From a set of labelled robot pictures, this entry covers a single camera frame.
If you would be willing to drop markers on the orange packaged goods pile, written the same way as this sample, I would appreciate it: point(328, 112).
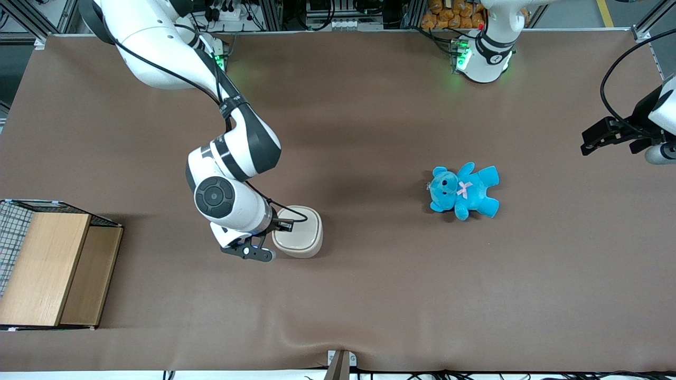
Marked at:
point(449, 13)

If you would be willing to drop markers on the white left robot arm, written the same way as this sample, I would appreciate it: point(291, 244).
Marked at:
point(488, 47)

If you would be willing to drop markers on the beige trash can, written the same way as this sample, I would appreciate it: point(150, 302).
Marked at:
point(303, 240)

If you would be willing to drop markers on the brown table mat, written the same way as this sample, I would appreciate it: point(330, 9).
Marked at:
point(369, 295)

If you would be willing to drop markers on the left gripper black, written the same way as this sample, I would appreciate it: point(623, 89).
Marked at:
point(642, 115)

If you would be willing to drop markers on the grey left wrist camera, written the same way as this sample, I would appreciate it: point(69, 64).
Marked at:
point(660, 154)

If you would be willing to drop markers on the white power strip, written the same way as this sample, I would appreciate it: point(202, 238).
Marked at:
point(228, 13)

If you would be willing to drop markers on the metal table edge bracket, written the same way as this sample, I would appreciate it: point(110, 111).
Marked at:
point(340, 364)

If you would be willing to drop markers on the blue plush teddy bear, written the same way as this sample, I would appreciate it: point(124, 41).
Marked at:
point(472, 192)

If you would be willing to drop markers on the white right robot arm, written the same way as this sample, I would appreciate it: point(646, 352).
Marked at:
point(153, 47)

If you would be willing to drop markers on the aluminium frame rail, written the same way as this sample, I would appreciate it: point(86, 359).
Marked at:
point(317, 30)

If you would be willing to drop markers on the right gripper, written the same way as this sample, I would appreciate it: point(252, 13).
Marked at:
point(276, 224)

